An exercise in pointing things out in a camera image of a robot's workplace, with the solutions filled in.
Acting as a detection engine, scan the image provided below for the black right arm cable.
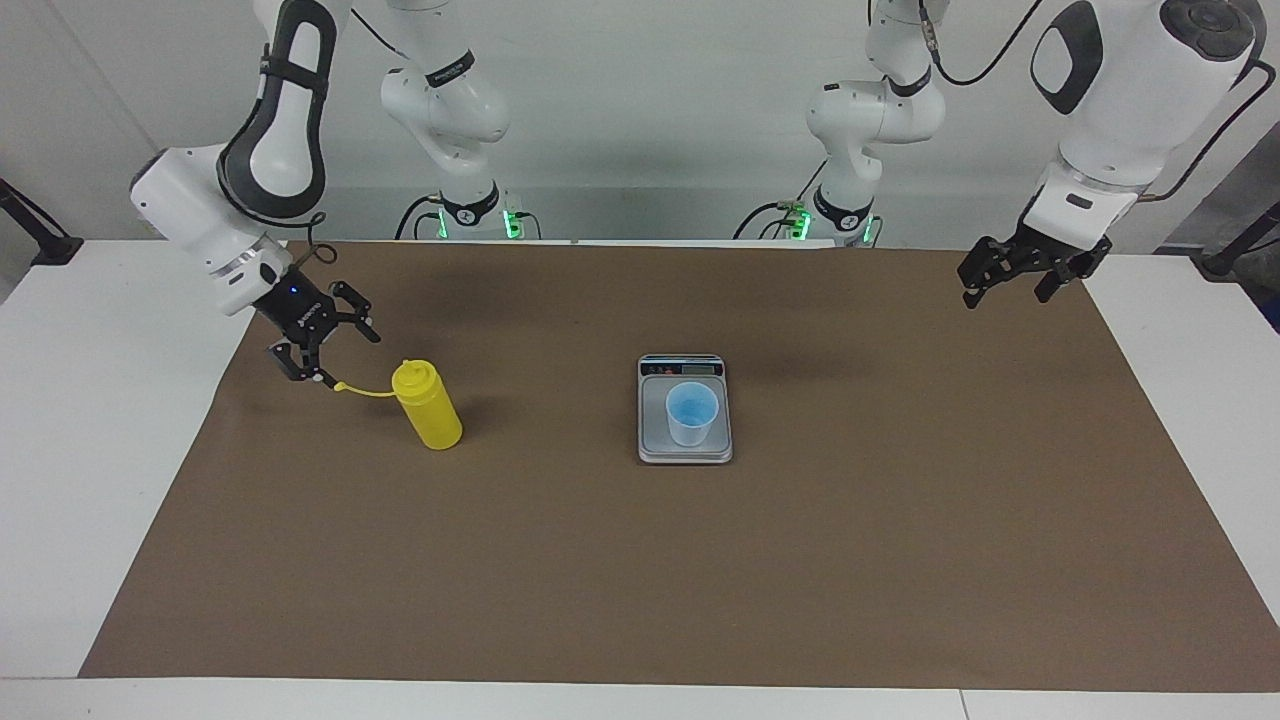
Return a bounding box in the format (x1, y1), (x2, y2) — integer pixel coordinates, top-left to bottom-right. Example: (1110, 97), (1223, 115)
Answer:
(284, 210), (339, 269)

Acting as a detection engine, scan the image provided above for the light blue plastic cup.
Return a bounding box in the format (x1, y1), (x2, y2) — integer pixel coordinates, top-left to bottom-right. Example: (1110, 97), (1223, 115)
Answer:
(664, 380), (720, 448)

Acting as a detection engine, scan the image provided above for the silver digital kitchen scale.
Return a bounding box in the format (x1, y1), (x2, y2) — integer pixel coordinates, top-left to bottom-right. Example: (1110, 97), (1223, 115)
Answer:
(636, 353), (735, 466)

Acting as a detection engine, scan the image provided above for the grey angled panel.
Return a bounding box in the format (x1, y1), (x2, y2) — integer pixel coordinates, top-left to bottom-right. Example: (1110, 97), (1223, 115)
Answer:
(1163, 128), (1280, 253)

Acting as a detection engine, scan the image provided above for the brown table mat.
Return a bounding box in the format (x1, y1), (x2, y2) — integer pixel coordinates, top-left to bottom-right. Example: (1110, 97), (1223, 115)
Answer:
(78, 240), (1280, 694)

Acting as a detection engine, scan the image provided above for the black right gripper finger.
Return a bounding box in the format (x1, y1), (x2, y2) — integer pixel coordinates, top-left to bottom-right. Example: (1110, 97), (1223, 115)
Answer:
(266, 338), (338, 390)
(329, 280), (382, 345)

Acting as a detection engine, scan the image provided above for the yellow squeeze bottle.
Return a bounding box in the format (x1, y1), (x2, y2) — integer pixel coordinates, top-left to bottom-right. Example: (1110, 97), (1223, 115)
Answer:
(332, 359), (465, 452)

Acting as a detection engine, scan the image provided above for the black right base cable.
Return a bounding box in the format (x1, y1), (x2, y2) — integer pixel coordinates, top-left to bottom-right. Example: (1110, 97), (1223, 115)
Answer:
(394, 194), (447, 242)

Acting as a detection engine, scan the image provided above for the black clamp stand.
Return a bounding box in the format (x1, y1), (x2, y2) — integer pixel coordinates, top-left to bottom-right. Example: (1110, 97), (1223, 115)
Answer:
(1198, 198), (1280, 280)
(0, 177), (85, 267)

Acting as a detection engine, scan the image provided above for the black base cable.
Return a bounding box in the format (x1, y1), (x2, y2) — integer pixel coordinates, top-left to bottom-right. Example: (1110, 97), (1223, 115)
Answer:
(394, 194), (447, 242)
(732, 158), (831, 242)

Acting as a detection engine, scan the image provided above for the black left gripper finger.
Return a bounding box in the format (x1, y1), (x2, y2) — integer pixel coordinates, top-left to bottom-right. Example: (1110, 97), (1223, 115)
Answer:
(1032, 255), (1093, 305)
(957, 236), (1023, 310)

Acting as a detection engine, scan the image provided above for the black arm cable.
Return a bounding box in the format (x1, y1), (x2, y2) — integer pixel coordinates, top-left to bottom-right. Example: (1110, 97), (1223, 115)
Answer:
(284, 210), (339, 269)
(916, 0), (1275, 203)

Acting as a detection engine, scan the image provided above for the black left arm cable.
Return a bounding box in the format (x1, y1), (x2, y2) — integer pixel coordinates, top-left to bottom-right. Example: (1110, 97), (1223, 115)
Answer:
(916, 0), (1275, 203)

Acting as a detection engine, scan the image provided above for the black left base cable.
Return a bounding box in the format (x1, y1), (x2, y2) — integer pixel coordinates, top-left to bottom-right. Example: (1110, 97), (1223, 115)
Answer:
(732, 158), (831, 242)

